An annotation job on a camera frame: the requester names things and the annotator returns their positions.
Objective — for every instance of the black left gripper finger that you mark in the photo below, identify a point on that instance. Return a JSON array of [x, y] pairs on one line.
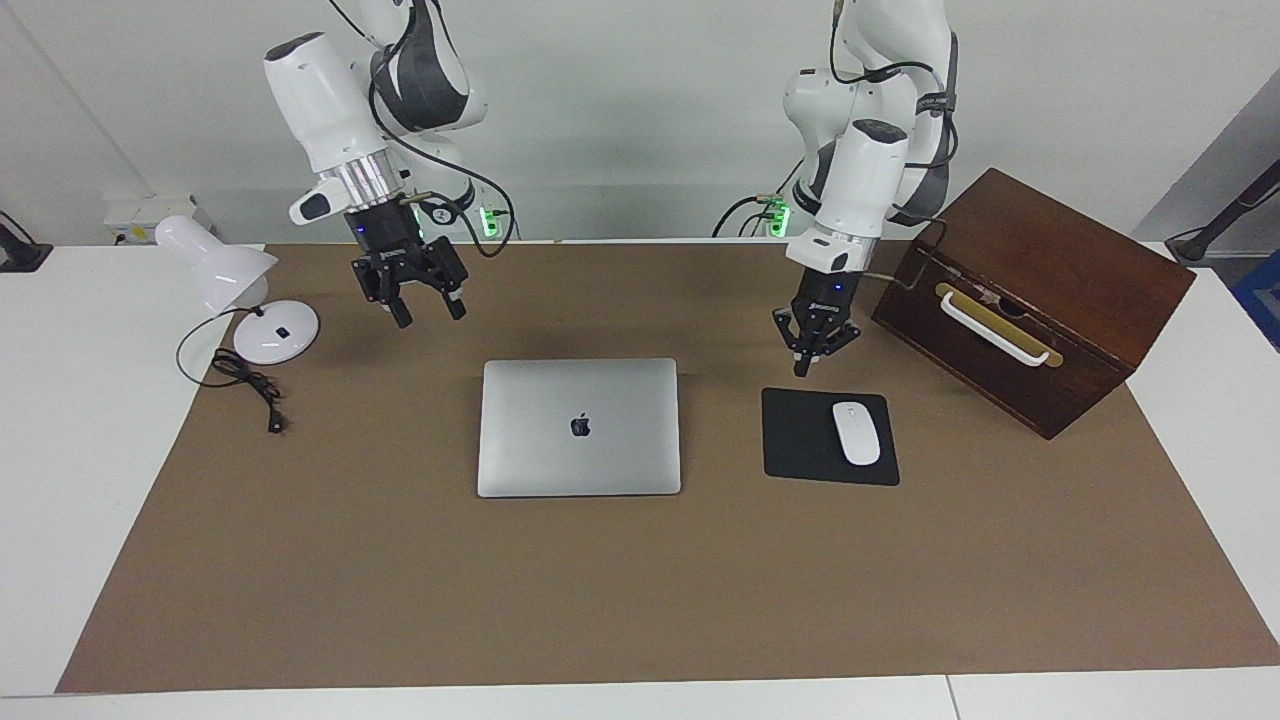
[[845, 338], [795, 345]]

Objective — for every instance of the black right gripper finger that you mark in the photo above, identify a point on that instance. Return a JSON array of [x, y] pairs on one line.
[[452, 280], [398, 305]]

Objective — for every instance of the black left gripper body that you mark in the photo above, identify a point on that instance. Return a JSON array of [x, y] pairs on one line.
[[820, 305]]

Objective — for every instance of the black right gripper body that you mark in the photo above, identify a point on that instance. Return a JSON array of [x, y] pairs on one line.
[[390, 240]]

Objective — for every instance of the silver laptop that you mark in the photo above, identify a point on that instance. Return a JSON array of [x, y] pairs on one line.
[[580, 450]]

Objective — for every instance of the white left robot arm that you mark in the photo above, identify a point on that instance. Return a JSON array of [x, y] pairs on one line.
[[865, 170]]

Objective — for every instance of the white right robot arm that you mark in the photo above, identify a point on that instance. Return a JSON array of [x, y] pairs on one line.
[[320, 100]]

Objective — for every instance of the black mouse pad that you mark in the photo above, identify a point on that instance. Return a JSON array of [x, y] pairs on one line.
[[800, 440]]

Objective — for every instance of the white computer mouse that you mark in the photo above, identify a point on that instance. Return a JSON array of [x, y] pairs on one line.
[[856, 435]]

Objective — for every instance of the white desk lamp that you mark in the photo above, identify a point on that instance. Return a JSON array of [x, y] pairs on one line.
[[215, 265]]

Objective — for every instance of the white socket box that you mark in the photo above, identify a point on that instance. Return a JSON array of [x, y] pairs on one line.
[[140, 212]]

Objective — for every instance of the dark brown wooden box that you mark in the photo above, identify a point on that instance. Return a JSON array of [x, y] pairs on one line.
[[1100, 310]]

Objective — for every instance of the brown table mat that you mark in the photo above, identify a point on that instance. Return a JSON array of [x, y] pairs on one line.
[[400, 580]]

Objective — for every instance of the black stand foot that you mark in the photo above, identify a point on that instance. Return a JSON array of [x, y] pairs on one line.
[[20, 255]]

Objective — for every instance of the black tripod leg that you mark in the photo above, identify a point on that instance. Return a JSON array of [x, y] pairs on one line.
[[1225, 215]]

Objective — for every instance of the blue crate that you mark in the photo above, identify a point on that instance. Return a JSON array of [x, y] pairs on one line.
[[1265, 300]]

